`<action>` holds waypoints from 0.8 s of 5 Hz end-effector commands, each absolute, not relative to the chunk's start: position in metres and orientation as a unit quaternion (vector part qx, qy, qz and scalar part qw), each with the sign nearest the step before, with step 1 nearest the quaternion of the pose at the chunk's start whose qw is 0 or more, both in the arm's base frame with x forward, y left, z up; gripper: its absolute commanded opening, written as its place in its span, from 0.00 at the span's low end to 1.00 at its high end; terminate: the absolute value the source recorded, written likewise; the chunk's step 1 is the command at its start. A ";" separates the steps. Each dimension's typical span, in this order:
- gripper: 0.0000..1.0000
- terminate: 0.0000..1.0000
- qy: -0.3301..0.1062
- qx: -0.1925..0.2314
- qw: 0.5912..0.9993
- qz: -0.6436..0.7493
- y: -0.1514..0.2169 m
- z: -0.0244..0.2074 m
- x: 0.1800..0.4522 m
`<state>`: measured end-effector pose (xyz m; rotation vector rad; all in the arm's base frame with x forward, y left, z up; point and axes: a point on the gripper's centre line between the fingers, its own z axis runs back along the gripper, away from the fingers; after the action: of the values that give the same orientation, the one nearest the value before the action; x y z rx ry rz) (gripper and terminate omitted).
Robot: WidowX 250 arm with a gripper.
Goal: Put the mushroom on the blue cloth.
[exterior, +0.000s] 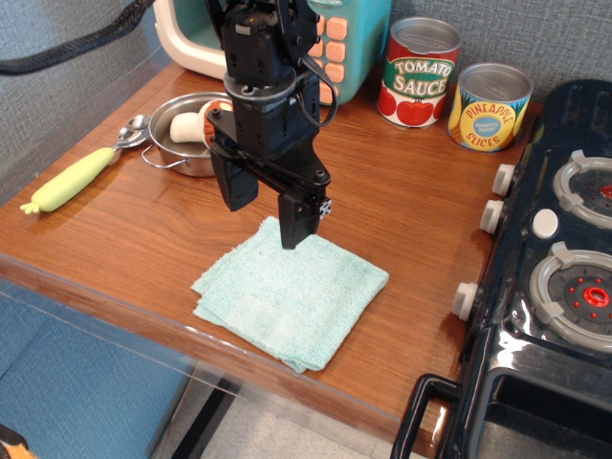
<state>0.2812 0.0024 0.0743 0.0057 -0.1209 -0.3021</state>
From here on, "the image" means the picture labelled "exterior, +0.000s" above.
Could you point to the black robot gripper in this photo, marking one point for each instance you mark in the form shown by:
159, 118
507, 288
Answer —
269, 137

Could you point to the brown white plush mushroom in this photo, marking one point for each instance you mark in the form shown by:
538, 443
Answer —
195, 126

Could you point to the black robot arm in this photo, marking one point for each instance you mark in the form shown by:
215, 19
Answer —
264, 41

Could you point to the light blue folded cloth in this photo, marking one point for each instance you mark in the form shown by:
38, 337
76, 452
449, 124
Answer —
297, 306

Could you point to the small steel pot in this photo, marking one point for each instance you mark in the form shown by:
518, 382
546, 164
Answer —
189, 158

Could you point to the teal toy microwave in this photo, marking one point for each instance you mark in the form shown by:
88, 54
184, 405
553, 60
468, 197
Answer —
352, 34

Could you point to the tomato sauce can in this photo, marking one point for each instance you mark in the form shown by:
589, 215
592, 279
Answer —
420, 60

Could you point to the pineapple slices can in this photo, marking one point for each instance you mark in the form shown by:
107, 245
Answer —
491, 100

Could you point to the black toy stove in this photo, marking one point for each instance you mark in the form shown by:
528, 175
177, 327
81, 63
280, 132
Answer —
536, 360

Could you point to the orange object at corner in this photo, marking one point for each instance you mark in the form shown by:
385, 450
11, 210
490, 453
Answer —
13, 445

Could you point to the spoon with green handle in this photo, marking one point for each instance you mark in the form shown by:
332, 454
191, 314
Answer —
67, 184

